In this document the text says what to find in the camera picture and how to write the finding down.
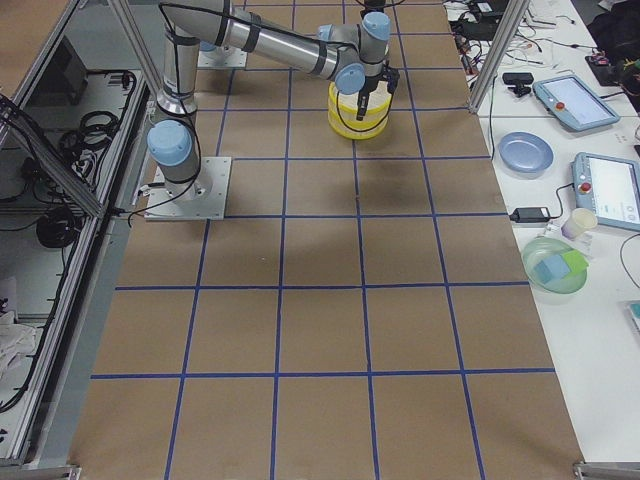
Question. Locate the yellow steamer basket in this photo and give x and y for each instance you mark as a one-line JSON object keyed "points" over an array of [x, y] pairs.
{"points": [[346, 105], [356, 130]]}

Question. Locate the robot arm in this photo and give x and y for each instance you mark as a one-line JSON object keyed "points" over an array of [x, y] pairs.
{"points": [[216, 34]]}

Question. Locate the black webcam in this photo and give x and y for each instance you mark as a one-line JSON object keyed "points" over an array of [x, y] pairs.
{"points": [[519, 83]]}

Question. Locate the blue plate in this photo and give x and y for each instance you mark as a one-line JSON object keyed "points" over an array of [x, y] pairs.
{"points": [[525, 155]]}

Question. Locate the black power adapter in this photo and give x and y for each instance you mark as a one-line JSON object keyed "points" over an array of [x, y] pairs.
{"points": [[530, 215]]}

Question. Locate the teach pendant far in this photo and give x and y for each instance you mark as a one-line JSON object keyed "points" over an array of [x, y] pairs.
{"points": [[573, 103]]}

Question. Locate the teach pendant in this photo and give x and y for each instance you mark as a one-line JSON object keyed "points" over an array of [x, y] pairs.
{"points": [[573, 103], [609, 187]]}

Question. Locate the paper cup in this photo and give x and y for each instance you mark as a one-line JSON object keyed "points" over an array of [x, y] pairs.
{"points": [[579, 222]]}

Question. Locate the green glass bowl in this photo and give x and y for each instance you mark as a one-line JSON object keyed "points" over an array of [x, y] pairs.
{"points": [[542, 247]]}

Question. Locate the blue sponge block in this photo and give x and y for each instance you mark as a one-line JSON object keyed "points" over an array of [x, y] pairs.
{"points": [[550, 269]]}

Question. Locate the teach pendant near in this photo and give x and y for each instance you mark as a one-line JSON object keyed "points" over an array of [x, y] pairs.
{"points": [[609, 187]]}

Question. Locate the green sponge block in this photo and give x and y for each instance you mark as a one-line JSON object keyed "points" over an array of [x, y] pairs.
{"points": [[575, 262]]}

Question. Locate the white cloth rag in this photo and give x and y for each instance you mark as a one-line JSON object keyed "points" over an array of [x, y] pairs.
{"points": [[17, 341]]}

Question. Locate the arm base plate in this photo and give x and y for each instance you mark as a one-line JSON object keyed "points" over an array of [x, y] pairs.
{"points": [[213, 57], [206, 198]]}

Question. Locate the aluminium frame post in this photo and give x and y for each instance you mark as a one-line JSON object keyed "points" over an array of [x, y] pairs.
{"points": [[506, 30]]}

